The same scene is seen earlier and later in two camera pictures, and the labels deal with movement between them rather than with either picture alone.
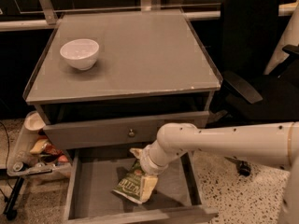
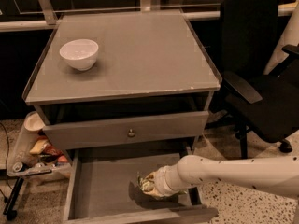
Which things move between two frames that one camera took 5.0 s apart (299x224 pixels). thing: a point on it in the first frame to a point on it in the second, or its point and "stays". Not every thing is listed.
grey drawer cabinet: x=112 y=80 stays
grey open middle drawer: x=92 y=175 stays
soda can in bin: x=18 y=166 stays
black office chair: x=248 y=20 stays
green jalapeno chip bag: x=130 y=185 to x=148 y=185
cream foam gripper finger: x=137 y=152 to x=151 y=176
